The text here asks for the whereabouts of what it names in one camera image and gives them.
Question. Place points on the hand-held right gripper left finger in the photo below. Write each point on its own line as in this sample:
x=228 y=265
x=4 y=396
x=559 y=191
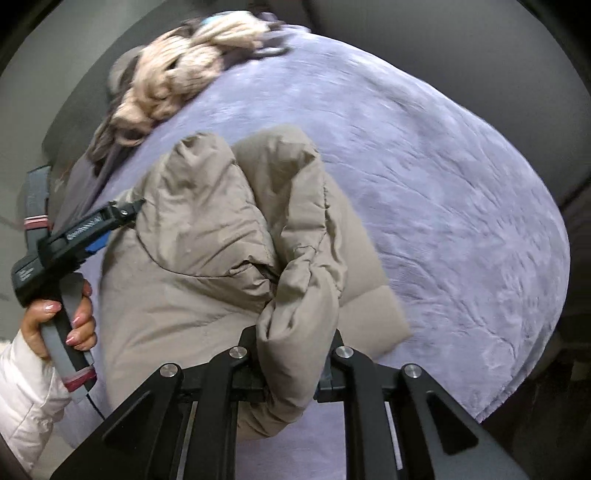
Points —
x=249 y=369

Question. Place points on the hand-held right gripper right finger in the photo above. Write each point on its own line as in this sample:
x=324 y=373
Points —
x=337 y=369

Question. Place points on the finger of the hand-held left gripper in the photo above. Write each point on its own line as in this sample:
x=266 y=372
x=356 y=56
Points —
x=127 y=210

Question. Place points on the beige puffer jacket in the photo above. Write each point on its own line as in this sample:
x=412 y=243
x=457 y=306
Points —
x=207 y=277

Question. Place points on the person's left forearm white sleeve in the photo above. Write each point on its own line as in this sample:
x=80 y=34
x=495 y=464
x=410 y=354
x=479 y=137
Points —
x=27 y=406

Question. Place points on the person's left hand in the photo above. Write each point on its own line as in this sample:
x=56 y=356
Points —
x=32 y=323

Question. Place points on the cream chunky knit cloth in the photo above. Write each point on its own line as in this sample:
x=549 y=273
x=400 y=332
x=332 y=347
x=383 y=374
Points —
x=184 y=64

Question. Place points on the lavender plush blanket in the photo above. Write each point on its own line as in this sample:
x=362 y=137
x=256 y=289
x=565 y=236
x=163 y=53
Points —
x=438 y=184

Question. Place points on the grey purple cloth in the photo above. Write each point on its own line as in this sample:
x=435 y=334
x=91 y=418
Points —
x=277 y=37

